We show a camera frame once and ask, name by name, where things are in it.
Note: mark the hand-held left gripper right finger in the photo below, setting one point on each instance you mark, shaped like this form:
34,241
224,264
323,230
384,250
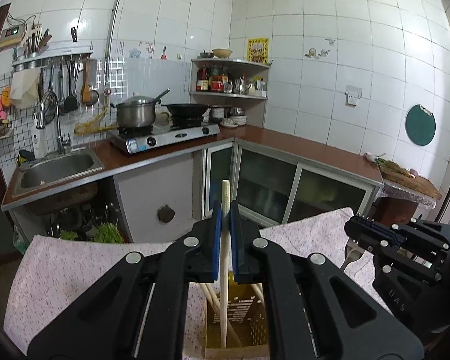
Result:
237,243

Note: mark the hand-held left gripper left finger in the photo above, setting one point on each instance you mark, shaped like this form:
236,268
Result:
215,240

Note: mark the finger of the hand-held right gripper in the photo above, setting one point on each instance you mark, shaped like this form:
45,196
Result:
423,227
363,234

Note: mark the steel fork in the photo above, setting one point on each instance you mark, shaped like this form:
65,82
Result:
351,258

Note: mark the yellow perforated utensil holder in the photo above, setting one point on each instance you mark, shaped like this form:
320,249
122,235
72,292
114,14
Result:
247,318

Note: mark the wooden cutting board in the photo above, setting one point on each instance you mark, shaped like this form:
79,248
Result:
408,183

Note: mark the glass cabinet sliding doors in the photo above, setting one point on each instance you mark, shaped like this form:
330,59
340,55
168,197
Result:
266,187

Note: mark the round green board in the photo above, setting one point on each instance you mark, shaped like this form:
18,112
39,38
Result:
420,125

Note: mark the green leafy vegetables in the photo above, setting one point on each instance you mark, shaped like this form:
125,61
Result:
107,232

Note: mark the brown kitchen counter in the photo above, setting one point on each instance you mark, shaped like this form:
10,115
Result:
285,142

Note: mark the steel gas stove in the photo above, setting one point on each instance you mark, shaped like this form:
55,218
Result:
165,138

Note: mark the stack of white plates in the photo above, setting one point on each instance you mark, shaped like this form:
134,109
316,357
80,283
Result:
234,120

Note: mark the black wok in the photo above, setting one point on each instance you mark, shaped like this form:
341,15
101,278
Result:
185,109

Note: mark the pink floral tablecloth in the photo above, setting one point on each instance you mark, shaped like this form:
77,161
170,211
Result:
78,270

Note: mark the white corner shelf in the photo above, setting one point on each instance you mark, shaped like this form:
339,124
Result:
228,95

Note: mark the steel cooking pot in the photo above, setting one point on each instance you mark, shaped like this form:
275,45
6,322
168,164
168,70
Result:
135,116

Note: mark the black ladle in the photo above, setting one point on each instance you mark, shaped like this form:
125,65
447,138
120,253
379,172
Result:
161,95

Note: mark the steel kitchen sink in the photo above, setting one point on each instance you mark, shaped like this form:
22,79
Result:
56,168

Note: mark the chrome faucet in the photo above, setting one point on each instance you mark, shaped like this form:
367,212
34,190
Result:
62,135

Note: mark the beige bowl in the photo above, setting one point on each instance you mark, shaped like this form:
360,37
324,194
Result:
222,53

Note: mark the black hanging spatula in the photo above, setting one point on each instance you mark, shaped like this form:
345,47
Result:
70,103

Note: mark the white soap bottle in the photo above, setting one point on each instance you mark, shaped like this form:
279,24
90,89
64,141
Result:
38,138

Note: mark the white hanging cloth bag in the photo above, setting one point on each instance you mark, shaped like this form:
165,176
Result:
24,90

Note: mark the white wall socket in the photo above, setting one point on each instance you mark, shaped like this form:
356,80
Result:
353,95

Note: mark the yellow wall poster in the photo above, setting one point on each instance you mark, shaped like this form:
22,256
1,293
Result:
257,50

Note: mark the grey wall pipe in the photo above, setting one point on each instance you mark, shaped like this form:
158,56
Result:
114,18

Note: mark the steel wall utensil rack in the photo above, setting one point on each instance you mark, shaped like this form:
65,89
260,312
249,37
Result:
52,50

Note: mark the white wall controller box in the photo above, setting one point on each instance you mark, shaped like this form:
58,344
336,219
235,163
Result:
10,36

